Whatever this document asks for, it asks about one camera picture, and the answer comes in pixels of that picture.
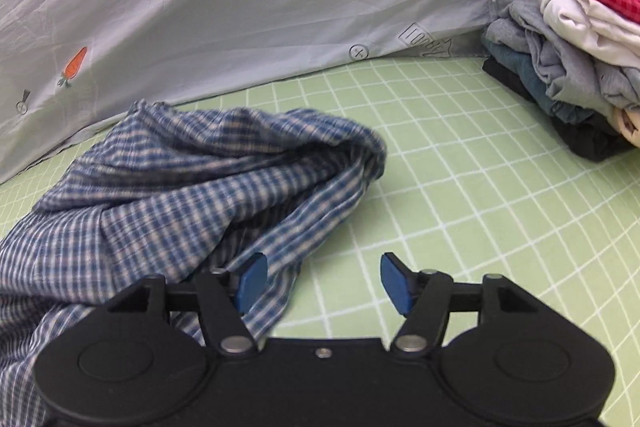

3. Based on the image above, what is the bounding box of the grey printed cloth backdrop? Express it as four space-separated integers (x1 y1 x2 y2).
0 0 603 186

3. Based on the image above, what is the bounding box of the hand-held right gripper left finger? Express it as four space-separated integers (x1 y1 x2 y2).
102 252 268 357

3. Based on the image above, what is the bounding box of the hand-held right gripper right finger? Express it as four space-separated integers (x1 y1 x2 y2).
380 252 539 356

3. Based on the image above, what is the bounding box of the blue plaid shirt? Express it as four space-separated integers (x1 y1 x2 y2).
0 99 389 427

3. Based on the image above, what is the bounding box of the pile of folded clothes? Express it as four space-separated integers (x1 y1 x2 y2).
481 0 640 162

